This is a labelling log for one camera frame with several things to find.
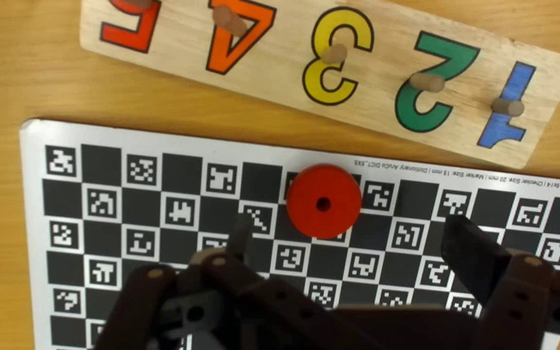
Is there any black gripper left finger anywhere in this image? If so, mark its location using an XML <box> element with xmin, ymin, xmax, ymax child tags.
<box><xmin>92</xmin><ymin>212</ymin><xmax>333</xmax><ymax>350</ymax></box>

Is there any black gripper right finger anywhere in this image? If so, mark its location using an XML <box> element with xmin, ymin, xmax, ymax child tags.
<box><xmin>438</xmin><ymin>214</ymin><xmax>560</xmax><ymax>350</ymax></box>

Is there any orange plastic disc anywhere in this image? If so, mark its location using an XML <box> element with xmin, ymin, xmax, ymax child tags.
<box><xmin>283</xmin><ymin>163</ymin><xmax>365</xmax><ymax>241</ymax></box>

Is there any blue number one piece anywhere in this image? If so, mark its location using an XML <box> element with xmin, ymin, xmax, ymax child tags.
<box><xmin>475</xmin><ymin>60</ymin><xmax>538</xmax><ymax>150</ymax></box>

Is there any black white checkerboard marker board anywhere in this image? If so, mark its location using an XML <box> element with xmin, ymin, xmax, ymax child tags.
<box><xmin>17</xmin><ymin>117</ymin><xmax>560</xmax><ymax>350</ymax></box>

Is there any green number two piece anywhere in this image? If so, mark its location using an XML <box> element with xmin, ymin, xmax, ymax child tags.
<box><xmin>394</xmin><ymin>29</ymin><xmax>481</xmax><ymax>134</ymax></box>

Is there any orange number four piece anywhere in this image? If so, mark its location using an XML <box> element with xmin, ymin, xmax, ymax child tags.
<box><xmin>203</xmin><ymin>0</ymin><xmax>277</xmax><ymax>76</ymax></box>

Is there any wooden number puzzle board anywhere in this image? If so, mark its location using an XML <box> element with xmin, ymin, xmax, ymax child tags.
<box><xmin>77</xmin><ymin>0</ymin><xmax>560</xmax><ymax>173</ymax></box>

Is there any yellow number three piece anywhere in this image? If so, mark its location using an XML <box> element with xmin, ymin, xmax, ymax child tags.
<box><xmin>300</xmin><ymin>6</ymin><xmax>374</xmax><ymax>107</ymax></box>

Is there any red number five piece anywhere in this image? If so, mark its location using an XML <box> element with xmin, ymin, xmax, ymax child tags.
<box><xmin>98</xmin><ymin>0</ymin><xmax>162</xmax><ymax>54</ymax></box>

